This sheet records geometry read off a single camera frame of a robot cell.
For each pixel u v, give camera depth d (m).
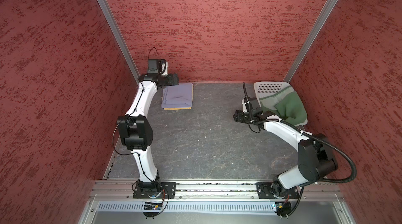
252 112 0.70
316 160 0.44
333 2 0.78
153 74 0.67
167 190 0.75
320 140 0.44
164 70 0.77
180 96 1.06
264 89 1.22
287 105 0.97
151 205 0.73
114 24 0.87
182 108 1.06
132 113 0.51
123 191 0.76
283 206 0.72
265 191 0.74
